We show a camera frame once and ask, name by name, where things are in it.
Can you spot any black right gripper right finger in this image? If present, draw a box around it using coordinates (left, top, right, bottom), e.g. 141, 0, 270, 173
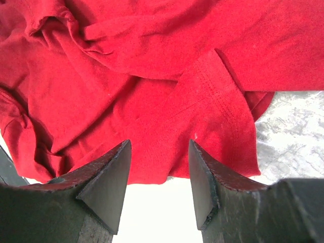
188, 141, 323, 242

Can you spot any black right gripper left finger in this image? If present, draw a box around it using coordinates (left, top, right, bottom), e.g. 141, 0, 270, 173
1, 140, 132, 242

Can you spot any red t shirt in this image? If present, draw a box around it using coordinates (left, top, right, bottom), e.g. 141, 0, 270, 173
1, 1, 323, 184

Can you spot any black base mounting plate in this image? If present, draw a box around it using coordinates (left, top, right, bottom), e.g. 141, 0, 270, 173
0, 147, 29, 186

